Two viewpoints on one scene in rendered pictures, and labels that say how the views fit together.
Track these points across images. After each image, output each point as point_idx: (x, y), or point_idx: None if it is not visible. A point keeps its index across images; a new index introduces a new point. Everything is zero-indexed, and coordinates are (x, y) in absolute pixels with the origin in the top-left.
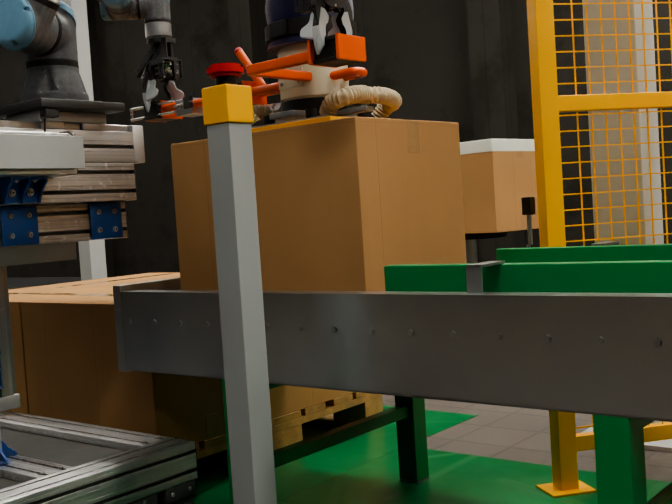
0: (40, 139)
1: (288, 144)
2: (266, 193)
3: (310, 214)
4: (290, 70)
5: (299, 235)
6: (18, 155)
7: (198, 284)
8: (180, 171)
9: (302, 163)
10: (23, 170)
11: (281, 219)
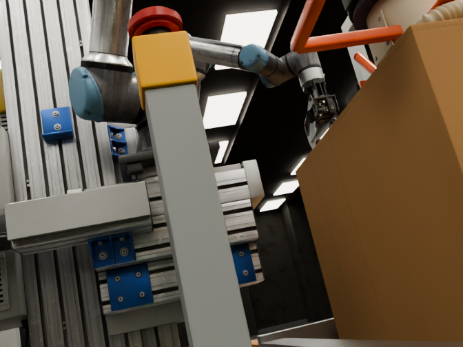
0: (91, 194)
1: (362, 117)
2: (362, 193)
3: (407, 206)
4: (362, 30)
5: (405, 242)
6: (65, 215)
7: (346, 325)
8: (306, 196)
9: (379, 135)
10: (84, 230)
11: (383, 224)
